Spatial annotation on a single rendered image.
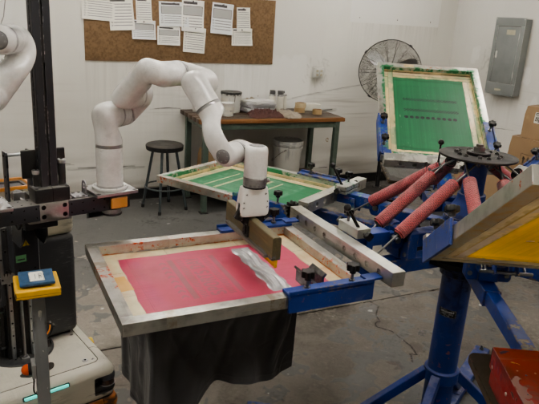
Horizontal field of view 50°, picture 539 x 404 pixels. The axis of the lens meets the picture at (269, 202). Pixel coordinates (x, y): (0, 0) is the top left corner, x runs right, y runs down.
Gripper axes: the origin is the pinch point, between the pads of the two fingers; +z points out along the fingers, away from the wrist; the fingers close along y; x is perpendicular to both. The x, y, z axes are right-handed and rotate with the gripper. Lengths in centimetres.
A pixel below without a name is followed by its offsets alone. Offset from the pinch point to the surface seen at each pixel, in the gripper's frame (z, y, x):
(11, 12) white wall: -55, 50, -380
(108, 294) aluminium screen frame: 11, 49, 12
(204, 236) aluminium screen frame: 11.0, 7.3, -25.0
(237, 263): 14.0, 2.0, -5.0
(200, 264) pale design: 14.1, 14.5, -8.3
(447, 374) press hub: 73, -94, 7
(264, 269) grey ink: 13.4, -4.1, 3.6
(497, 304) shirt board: 16, -69, 45
